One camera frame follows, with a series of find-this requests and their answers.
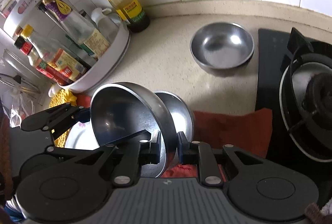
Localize white plastic bottle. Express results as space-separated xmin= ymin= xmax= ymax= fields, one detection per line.
xmin=91 ymin=7 xmax=122 ymax=43

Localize black gas stove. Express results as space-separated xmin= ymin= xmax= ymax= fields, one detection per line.
xmin=254 ymin=27 xmax=332 ymax=210

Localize white rotating condiment rack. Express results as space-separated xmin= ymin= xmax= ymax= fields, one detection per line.
xmin=2 ymin=0 xmax=130 ymax=93

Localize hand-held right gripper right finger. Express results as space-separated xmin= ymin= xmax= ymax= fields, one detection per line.
xmin=177 ymin=131 xmax=267 ymax=187

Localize red label soy sauce bottle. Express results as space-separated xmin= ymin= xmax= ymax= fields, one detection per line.
xmin=14 ymin=36 xmax=70 ymax=86

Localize scalloped white plate pink flowers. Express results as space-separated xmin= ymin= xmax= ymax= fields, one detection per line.
xmin=63 ymin=121 xmax=100 ymax=150

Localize white yellow dish brush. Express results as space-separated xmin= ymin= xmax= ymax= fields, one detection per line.
xmin=48 ymin=84 xmax=61 ymax=97

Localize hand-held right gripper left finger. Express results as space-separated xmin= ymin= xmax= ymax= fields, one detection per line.
xmin=47 ymin=129 xmax=162 ymax=187

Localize red cloth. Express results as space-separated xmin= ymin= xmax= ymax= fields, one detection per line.
xmin=76 ymin=94 xmax=273 ymax=179

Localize person's left forearm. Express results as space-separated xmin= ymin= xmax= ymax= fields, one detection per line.
xmin=0 ymin=115 xmax=12 ymax=204

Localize yellow chenille mat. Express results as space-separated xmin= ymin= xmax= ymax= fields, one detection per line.
xmin=49 ymin=89 xmax=78 ymax=148

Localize clear bottle purple neck label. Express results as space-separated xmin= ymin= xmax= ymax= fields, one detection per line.
xmin=41 ymin=0 xmax=112 ymax=61

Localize yellow red label vinegar bottle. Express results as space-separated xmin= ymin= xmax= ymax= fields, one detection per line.
xmin=20 ymin=25 xmax=87 ymax=79

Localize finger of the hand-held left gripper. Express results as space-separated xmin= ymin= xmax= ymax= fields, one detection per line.
xmin=21 ymin=103 xmax=92 ymax=143

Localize glass pot lid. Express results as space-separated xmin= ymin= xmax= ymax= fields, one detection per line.
xmin=2 ymin=49 xmax=34 ymax=76
xmin=0 ymin=72 xmax=40 ymax=100

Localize clear plastic bag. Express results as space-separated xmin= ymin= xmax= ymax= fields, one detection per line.
xmin=9 ymin=90 xmax=37 ymax=128

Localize stainless steel bowl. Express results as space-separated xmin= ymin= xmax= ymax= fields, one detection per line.
xmin=89 ymin=82 xmax=173 ymax=179
xmin=154 ymin=91 xmax=195 ymax=152
xmin=189 ymin=22 xmax=255 ymax=70

